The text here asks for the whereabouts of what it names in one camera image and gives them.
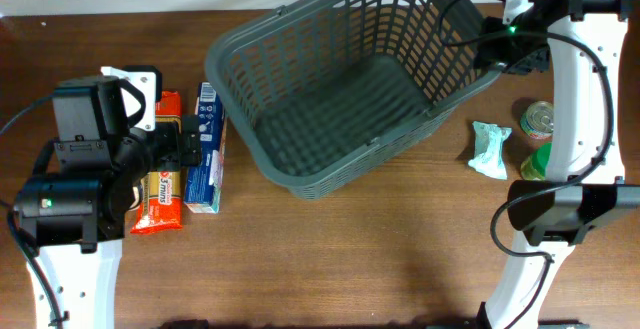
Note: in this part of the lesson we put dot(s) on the silver top tin can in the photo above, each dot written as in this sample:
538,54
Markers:
537,121

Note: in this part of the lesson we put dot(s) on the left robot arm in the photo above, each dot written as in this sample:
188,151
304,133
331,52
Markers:
68,219

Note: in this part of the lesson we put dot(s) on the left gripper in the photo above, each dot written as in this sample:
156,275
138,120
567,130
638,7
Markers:
172,156

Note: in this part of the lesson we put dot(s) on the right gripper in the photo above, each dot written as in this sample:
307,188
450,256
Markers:
489,56

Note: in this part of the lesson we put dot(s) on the white green wrapped packet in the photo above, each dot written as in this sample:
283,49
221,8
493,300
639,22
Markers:
488,147

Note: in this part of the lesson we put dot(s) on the blue cardboard food box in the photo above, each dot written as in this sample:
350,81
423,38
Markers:
204,182

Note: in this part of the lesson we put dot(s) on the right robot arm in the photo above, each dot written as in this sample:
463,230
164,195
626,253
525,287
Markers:
584,186

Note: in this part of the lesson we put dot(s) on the grey plastic shopping basket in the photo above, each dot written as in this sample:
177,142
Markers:
323,91

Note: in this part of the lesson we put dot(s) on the green lid glass jar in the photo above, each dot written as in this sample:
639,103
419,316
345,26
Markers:
534,166

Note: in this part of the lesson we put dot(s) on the orange spaghetti packet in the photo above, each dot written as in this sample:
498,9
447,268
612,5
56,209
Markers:
161,198

